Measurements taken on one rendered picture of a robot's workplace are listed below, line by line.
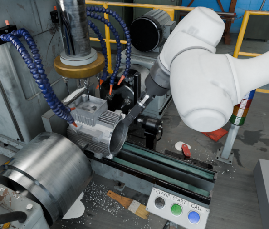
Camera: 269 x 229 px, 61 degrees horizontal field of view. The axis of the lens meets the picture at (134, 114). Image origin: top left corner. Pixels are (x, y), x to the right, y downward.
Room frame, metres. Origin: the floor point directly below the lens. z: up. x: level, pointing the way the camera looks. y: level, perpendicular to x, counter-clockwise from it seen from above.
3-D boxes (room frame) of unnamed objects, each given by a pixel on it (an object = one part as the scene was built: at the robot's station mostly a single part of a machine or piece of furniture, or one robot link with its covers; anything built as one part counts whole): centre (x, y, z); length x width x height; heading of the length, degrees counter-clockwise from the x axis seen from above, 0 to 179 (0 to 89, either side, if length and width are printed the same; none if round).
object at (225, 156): (0.80, -0.46, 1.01); 0.08 x 0.08 x 0.42; 64
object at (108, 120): (0.76, 0.15, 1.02); 0.20 x 0.19 x 0.19; 63
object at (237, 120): (0.80, -0.46, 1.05); 0.06 x 0.06 x 0.04
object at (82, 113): (0.78, 0.19, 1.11); 0.12 x 0.11 x 0.07; 63
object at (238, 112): (0.80, -0.46, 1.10); 0.06 x 0.06 x 0.04
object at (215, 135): (1.00, -0.44, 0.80); 0.15 x 0.12 x 0.01; 40
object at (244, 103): (0.80, -0.46, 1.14); 0.06 x 0.06 x 0.04
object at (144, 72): (1.06, 0.02, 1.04); 0.41 x 0.25 x 0.25; 154
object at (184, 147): (0.83, -0.27, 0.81); 0.09 x 0.03 x 0.02; 6
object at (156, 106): (1.30, -0.10, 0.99); 0.35 x 0.31 x 0.37; 154
